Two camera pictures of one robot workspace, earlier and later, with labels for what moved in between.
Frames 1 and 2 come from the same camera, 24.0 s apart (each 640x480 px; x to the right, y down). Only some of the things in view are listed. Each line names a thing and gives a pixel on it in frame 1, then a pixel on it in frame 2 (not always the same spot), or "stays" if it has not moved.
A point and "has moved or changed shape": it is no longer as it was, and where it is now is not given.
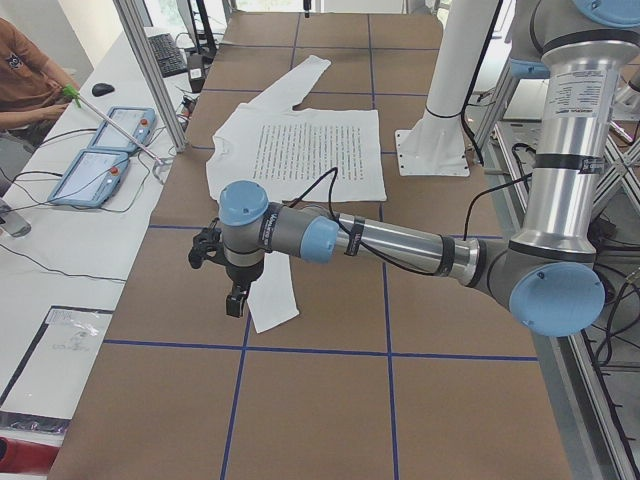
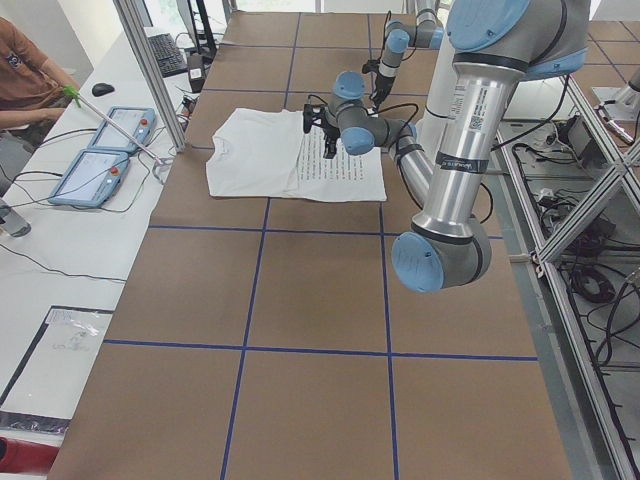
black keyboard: [168, 57] stays
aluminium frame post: [128, 10] stays
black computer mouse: [102, 88] stays
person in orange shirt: [31, 95] stays
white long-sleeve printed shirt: [296, 154] has moved or changed shape
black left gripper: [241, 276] to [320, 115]
